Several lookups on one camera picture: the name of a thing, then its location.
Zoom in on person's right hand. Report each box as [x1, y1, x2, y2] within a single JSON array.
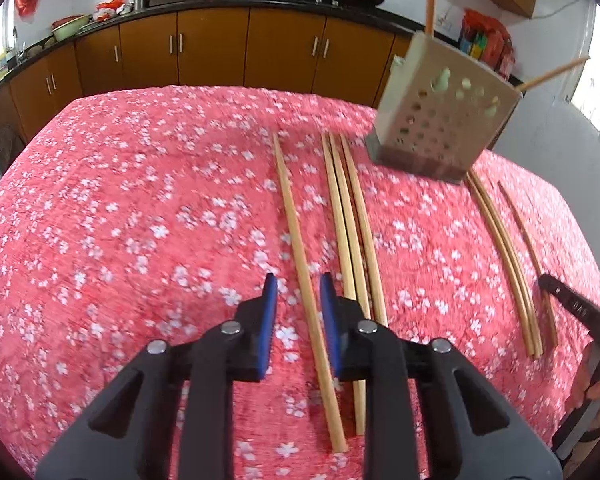
[[564, 341, 600, 479]]

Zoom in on red floral tablecloth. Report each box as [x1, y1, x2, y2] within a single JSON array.
[[0, 87, 588, 479]]

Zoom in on beige perforated utensil holder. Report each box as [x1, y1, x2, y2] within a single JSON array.
[[365, 32, 521, 183]]

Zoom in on wooden lower cabinets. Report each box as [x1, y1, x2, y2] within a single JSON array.
[[0, 8, 413, 172]]

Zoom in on red bags and bottles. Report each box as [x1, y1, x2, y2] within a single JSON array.
[[458, 9, 516, 79]]

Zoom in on black countertop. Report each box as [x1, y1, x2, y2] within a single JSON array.
[[0, 0, 527, 104]]

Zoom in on green bowl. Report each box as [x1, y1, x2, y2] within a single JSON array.
[[52, 14, 92, 41]]

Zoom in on red white bag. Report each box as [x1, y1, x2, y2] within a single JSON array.
[[93, 0, 132, 23]]

